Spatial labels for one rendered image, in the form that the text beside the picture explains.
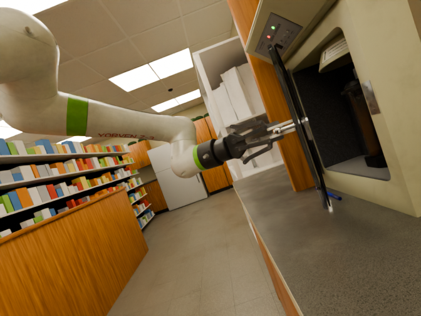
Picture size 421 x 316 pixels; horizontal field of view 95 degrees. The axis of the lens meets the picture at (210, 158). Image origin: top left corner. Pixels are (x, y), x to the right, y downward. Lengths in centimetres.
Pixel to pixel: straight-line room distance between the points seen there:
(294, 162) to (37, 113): 81
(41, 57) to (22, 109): 14
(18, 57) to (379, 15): 68
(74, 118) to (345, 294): 68
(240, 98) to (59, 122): 138
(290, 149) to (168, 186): 488
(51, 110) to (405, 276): 77
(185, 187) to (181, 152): 478
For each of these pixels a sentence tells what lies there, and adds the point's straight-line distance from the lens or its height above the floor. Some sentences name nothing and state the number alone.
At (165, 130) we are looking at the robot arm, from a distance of 68.
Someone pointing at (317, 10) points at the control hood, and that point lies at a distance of 57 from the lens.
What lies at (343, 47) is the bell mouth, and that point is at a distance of 62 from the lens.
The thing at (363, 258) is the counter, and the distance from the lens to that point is 47.
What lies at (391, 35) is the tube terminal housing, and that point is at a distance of 57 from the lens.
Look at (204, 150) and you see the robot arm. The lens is 61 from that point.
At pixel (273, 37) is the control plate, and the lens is 68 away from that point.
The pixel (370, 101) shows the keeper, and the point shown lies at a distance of 53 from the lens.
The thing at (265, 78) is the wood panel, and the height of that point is 140.
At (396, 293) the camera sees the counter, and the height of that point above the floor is 94.
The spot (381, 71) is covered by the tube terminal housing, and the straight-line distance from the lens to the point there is 53.
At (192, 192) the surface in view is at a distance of 544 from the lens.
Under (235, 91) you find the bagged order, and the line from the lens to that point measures 175.
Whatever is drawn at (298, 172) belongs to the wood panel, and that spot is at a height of 101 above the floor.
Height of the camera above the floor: 121
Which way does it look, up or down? 2 degrees down
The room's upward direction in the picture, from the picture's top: 20 degrees counter-clockwise
